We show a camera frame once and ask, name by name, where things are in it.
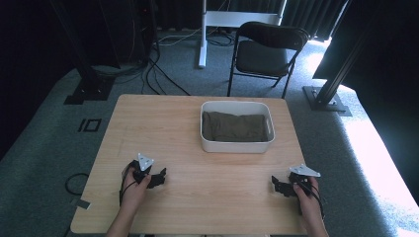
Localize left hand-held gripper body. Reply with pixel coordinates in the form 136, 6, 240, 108
126, 152, 156, 186

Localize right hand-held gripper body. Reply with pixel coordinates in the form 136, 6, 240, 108
287, 163, 322, 198

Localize white plastic bin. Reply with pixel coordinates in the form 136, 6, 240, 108
199, 100, 277, 155

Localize olive green pants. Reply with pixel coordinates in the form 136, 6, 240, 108
201, 111, 270, 143

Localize person's left hand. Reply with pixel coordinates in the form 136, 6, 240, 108
120, 167, 153, 215

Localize person's right hand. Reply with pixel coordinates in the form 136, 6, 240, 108
292, 177, 326, 225

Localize grey tape piece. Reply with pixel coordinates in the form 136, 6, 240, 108
75, 198, 92, 211

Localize black metal stand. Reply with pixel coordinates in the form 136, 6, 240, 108
301, 29, 353, 118
48, 0, 117, 106

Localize black folding chair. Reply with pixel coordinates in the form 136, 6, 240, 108
226, 21, 311, 100

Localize dark curtain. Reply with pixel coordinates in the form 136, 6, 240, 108
282, 0, 351, 41

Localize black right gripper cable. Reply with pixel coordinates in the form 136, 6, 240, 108
301, 183, 326, 219

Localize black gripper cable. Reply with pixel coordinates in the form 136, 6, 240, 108
301, 183, 326, 219
118, 160, 140, 207

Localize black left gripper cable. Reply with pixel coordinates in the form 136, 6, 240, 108
118, 160, 140, 207

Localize looped black floor cable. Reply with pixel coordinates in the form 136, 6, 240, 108
64, 172, 90, 197

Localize black floor cables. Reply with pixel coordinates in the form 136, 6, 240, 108
139, 48, 192, 97

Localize white floor cable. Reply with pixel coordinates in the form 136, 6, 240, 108
157, 27, 203, 47

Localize white desk frame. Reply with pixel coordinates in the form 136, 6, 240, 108
198, 0, 288, 69

